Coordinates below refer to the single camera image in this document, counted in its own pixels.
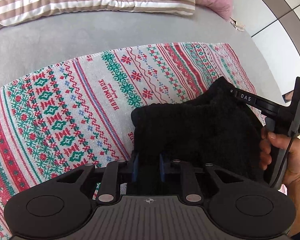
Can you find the black pants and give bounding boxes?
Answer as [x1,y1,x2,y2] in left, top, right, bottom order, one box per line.
[131,77,263,183]

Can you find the person's right hand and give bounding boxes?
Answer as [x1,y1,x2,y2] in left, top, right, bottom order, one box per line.
[260,127,300,239]

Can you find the patterned red green blanket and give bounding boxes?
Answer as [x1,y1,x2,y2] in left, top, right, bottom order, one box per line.
[0,42,288,240]

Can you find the beige crumpled cloth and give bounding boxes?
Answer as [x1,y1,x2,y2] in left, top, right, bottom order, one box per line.
[229,17,245,32]

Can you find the grey bed sheet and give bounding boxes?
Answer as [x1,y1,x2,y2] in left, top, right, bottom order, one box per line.
[0,8,283,103]

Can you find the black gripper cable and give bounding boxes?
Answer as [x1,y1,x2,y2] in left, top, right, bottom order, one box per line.
[269,135,296,189]

